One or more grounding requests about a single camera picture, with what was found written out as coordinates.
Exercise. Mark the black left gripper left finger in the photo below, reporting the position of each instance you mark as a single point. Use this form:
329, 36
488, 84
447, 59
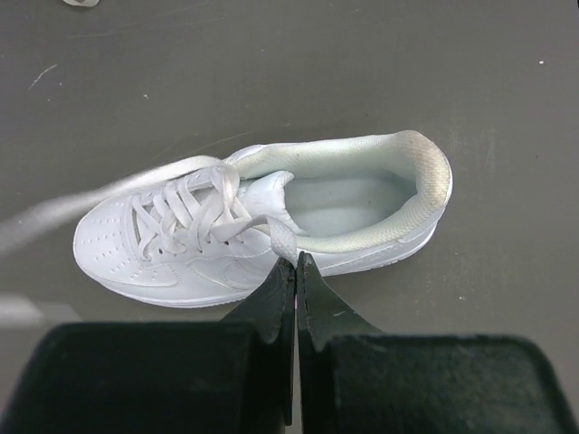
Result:
230, 376

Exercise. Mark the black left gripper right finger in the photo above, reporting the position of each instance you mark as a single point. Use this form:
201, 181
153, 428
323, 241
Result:
355, 378

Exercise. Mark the white sneaker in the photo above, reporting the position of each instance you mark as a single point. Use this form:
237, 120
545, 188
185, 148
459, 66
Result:
354, 204

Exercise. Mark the white shoelace of shoe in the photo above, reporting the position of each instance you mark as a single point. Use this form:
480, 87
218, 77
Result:
176, 207

